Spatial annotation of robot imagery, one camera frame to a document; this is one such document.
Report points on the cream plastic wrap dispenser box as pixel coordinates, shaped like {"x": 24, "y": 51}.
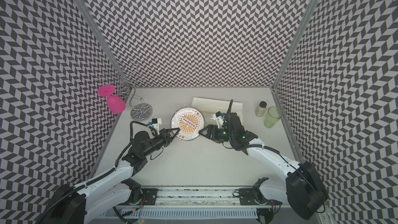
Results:
{"x": 208, "y": 107}

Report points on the white plate orange pattern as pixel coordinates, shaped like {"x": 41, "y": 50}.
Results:
{"x": 187, "y": 123}

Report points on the small jar black lid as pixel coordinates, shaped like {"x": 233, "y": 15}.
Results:
{"x": 261, "y": 109}

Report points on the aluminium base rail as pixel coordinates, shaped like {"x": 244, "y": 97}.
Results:
{"x": 195, "y": 197}

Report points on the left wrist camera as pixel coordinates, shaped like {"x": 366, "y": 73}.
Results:
{"x": 155, "y": 123}

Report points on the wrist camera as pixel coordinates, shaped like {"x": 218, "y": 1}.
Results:
{"x": 218, "y": 117}
{"x": 155, "y": 123}

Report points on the pink plastic wine glass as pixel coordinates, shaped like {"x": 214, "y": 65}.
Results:
{"x": 114, "y": 103}

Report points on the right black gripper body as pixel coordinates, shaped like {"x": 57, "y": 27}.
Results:
{"x": 225, "y": 135}

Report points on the green translucent plastic cup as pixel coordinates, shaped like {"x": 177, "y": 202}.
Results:
{"x": 273, "y": 115}

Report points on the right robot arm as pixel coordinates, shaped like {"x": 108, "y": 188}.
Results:
{"x": 303, "y": 190}

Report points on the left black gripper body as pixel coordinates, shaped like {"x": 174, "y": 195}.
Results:
{"x": 157, "y": 142}

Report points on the metal wire glass rack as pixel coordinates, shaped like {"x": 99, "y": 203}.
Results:
{"x": 126, "y": 88}

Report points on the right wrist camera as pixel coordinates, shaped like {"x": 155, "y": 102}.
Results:
{"x": 218, "y": 117}

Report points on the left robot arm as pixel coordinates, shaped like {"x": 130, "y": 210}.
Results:
{"x": 83, "y": 202}

